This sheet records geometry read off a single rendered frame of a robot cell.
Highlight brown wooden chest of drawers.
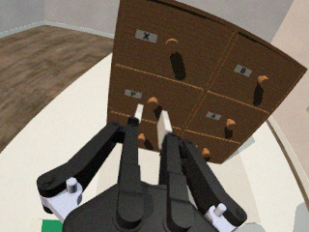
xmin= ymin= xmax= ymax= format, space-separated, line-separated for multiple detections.
xmin=106 ymin=0 xmax=308 ymax=164

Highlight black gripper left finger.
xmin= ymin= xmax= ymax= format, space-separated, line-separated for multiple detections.
xmin=37 ymin=104 xmax=144 ymax=229

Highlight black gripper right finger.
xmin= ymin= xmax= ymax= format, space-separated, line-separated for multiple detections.
xmin=157 ymin=110 xmax=247 ymax=232

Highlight brown wooden drawer front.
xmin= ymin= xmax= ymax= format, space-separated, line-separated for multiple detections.
xmin=211 ymin=34 xmax=302 ymax=110
xmin=110 ymin=111 xmax=181 ymax=152
xmin=179 ymin=130 xmax=240 ymax=163
xmin=111 ymin=64 xmax=203 ymax=126
xmin=186 ymin=90 xmax=269 ymax=141
xmin=116 ymin=0 xmax=233 ymax=85

